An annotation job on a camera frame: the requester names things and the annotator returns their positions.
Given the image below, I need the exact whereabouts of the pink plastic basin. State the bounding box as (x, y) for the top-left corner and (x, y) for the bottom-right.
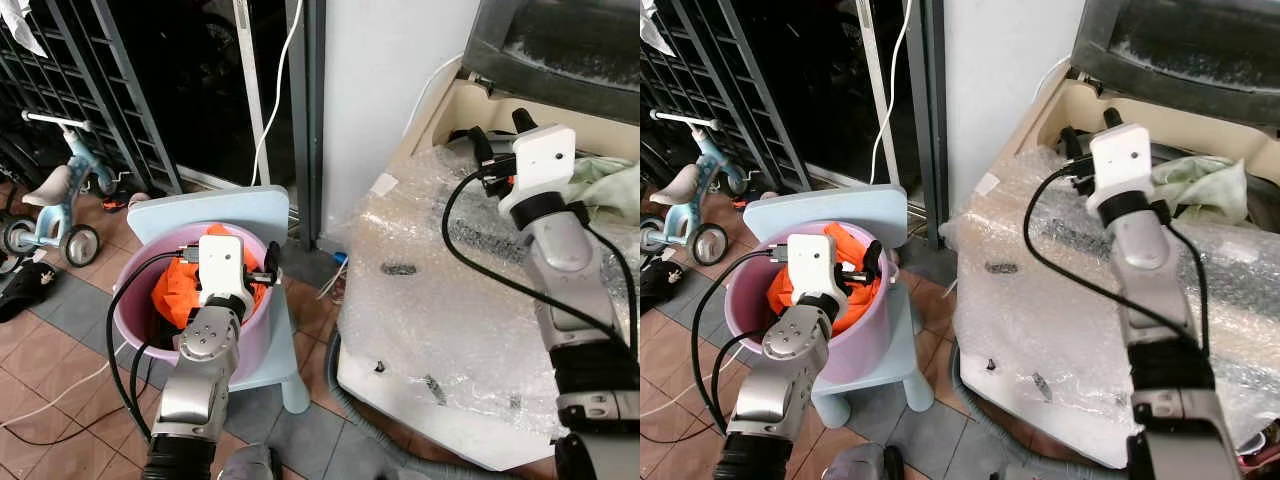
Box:
(113, 221), (285, 364)
(723, 221), (895, 387)

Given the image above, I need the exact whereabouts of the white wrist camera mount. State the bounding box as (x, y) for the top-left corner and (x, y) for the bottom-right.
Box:
(197, 234), (251, 309)
(1085, 123), (1157, 217)
(786, 233), (839, 309)
(497, 124), (577, 217)

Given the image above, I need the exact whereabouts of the pink plastic tub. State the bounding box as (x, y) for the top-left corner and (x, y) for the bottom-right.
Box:
(1234, 420), (1280, 473)

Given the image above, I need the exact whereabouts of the black metal grille gate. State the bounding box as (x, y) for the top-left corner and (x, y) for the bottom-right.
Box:
(0, 0), (184, 197)
(640, 0), (813, 197)

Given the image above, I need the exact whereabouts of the pale green cloth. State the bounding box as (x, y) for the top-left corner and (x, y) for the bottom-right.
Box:
(1150, 154), (1250, 227)
(568, 155), (641, 227)

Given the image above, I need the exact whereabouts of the white door frame bar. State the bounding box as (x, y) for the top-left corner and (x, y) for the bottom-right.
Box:
(857, 0), (893, 188)
(233, 0), (271, 188)

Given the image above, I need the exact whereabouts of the light blue plastic stool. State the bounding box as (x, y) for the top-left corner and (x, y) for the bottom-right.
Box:
(126, 186), (312, 415)
(742, 185), (924, 430)

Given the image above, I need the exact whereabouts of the grey robot leg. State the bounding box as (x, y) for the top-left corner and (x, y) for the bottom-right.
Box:
(824, 442), (907, 480)
(217, 444), (287, 480)

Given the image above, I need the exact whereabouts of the white plastic bag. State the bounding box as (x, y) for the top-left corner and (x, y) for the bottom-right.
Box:
(0, 0), (50, 59)
(640, 0), (677, 57)

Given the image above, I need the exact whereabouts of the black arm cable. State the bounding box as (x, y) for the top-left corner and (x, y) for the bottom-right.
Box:
(1022, 164), (1213, 353)
(441, 168), (641, 347)
(690, 247), (791, 436)
(105, 249), (201, 447)

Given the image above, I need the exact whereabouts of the black floor cable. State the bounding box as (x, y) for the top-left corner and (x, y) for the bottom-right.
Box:
(0, 398), (133, 453)
(640, 422), (723, 447)

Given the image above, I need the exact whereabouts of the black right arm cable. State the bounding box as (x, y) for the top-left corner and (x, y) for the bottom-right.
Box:
(1022, 164), (1213, 353)
(441, 168), (641, 347)

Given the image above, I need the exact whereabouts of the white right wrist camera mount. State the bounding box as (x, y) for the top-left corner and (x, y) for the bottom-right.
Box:
(1085, 123), (1157, 217)
(497, 124), (577, 217)

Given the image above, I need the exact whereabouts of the black shoe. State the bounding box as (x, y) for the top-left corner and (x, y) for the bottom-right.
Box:
(640, 257), (684, 312)
(0, 262), (60, 324)

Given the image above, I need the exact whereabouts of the white floor cable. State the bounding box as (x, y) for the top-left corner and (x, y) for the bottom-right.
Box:
(0, 343), (133, 432)
(640, 368), (723, 421)

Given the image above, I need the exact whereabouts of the light blue child tricycle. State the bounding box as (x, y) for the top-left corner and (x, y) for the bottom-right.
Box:
(0, 110), (137, 269)
(640, 108), (759, 268)

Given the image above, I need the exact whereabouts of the dark grey door post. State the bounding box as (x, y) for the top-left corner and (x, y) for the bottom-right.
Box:
(903, 0), (947, 251)
(284, 0), (327, 251)

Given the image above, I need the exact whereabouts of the orange garment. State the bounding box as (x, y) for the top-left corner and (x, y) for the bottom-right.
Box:
(150, 224), (272, 332)
(765, 222), (884, 337)

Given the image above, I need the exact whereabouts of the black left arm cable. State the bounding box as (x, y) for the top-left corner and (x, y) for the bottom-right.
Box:
(690, 247), (791, 436)
(105, 249), (201, 447)

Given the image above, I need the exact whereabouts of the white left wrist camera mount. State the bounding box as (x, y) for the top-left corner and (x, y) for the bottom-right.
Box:
(197, 234), (251, 309)
(786, 233), (839, 309)

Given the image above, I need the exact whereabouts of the white hanging cable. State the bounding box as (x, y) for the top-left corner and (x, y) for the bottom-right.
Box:
(870, 0), (913, 188)
(249, 0), (305, 189)

